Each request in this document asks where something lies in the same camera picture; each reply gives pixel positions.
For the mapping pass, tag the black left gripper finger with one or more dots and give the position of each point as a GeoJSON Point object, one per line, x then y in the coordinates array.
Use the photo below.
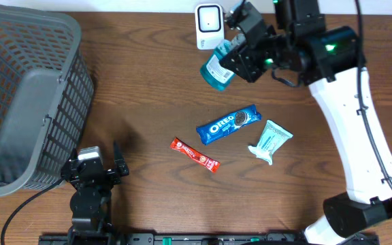
{"type": "Point", "coordinates": [74, 155]}
{"type": "Point", "coordinates": [119, 160]}

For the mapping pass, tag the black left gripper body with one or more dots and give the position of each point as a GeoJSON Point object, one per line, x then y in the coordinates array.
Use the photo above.
{"type": "Point", "coordinates": [111, 179]}

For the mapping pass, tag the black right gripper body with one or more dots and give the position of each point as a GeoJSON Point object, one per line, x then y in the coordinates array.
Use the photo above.
{"type": "Point", "coordinates": [256, 60]}

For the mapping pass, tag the teal mouthwash bottle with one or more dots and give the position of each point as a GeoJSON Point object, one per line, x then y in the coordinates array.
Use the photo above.
{"type": "Point", "coordinates": [212, 72]}

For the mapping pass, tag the red Nescafe stick sachet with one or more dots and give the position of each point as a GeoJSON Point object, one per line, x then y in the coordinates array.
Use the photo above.
{"type": "Point", "coordinates": [209, 163]}

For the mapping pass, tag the mint green wipes packet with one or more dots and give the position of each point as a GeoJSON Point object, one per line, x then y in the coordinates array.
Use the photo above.
{"type": "Point", "coordinates": [272, 137]}

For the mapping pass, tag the blue Oreo cookie pack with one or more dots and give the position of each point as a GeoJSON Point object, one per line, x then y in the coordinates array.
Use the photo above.
{"type": "Point", "coordinates": [228, 124]}

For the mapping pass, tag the white barcode scanner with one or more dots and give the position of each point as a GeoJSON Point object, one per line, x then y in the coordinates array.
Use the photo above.
{"type": "Point", "coordinates": [209, 25]}

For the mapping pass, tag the grey plastic mesh basket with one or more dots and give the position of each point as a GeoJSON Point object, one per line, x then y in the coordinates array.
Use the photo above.
{"type": "Point", "coordinates": [45, 94]}

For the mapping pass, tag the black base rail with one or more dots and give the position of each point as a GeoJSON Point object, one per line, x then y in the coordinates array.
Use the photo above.
{"type": "Point", "coordinates": [151, 239]}

